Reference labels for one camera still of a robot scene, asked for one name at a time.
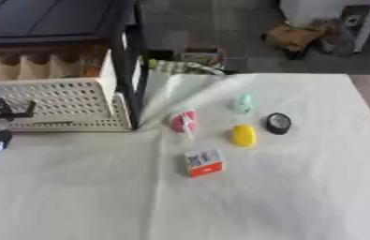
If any white furniture leg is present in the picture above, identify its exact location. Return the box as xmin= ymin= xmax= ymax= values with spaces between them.
xmin=349 ymin=0 xmax=370 ymax=53

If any black cabinet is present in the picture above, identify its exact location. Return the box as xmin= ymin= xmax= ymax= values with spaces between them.
xmin=0 ymin=0 xmax=152 ymax=130

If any green checked cloth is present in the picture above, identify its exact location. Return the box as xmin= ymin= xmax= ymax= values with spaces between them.
xmin=148 ymin=58 xmax=228 ymax=76

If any black tape roll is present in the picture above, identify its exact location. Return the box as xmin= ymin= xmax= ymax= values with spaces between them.
xmin=263 ymin=112 xmax=293 ymax=136

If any orange and white small box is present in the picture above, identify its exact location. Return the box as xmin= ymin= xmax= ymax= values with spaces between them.
xmin=183 ymin=148 xmax=226 ymax=178

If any pale compartment drawer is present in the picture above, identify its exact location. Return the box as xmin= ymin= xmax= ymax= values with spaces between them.
xmin=0 ymin=46 xmax=136 ymax=132

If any small cardboard box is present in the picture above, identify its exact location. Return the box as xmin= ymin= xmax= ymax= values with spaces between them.
xmin=179 ymin=46 xmax=228 ymax=70

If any brown crumpled bag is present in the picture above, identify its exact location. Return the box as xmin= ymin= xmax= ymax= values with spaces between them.
xmin=261 ymin=19 xmax=344 ymax=60

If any yellow oval toy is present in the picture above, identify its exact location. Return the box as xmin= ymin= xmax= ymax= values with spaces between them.
xmin=230 ymin=124 xmax=259 ymax=148

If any pink round toy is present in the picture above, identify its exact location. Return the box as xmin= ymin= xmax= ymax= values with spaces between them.
xmin=168 ymin=110 xmax=200 ymax=133

